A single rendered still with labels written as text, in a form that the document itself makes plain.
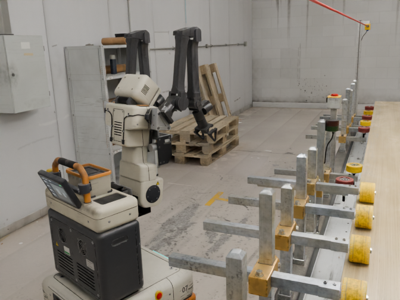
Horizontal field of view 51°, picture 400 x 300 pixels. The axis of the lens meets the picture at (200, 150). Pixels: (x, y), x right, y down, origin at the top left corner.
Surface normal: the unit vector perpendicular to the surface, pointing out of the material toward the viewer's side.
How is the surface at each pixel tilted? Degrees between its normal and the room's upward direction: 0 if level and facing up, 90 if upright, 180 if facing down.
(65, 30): 90
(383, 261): 0
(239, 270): 90
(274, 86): 90
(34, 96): 90
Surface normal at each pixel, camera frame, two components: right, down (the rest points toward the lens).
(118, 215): 0.71, 0.15
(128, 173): -0.70, 0.07
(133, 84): -0.54, -0.51
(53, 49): 0.92, 0.07
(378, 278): -0.04, -0.97
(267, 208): -0.40, 0.24
